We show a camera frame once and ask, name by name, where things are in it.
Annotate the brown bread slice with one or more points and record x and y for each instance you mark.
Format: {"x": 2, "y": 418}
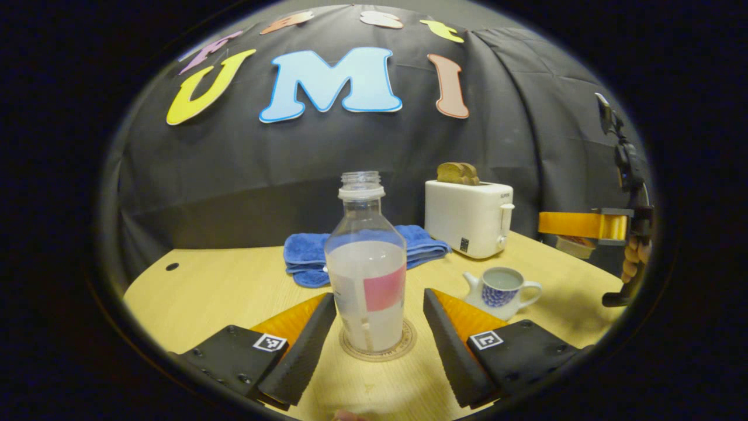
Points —
{"x": 450, "y": 172}
{"x": 472, "y": 175}

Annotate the round brown coaster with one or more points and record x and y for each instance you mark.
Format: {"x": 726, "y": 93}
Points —
{"x": 409, "y": 342}

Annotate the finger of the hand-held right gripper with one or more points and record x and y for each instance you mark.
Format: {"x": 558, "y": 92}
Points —
{"x": 570, "y": 225}

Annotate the white toaster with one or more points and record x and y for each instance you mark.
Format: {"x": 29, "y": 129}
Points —
{"x": 461, "y": 219}

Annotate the white blue-patterned teacup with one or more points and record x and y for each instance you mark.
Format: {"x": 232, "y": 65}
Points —
{"x": 497, "y": 295}

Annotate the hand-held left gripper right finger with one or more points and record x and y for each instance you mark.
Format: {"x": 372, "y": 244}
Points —
{"x": 453, "y": 351}

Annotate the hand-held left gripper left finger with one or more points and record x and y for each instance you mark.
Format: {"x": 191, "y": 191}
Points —
{"x": 304, "y": 351}

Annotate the blue folded towel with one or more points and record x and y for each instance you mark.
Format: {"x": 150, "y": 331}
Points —
{"x": 307, "y": 257}

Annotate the clear plastic water bottle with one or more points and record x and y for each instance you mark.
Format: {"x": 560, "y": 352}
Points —
{"x": 365, "y": 269}

